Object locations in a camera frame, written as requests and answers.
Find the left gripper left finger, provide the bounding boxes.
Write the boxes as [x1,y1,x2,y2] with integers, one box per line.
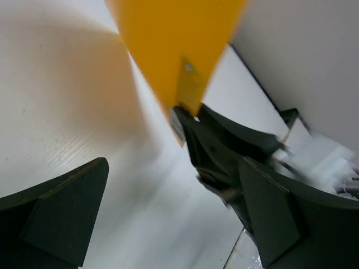
[1,157,109,268]

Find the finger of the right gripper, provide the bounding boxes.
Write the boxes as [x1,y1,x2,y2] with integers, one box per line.
[197,104,283,163]
[171,106,241,207]

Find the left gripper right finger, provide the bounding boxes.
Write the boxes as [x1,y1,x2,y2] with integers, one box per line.
[240,158,358,268]

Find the orange plastic folder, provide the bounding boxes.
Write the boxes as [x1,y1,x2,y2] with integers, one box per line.
[106,1,247,145]

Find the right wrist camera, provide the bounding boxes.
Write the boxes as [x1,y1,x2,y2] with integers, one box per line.
[273,108,358,201]

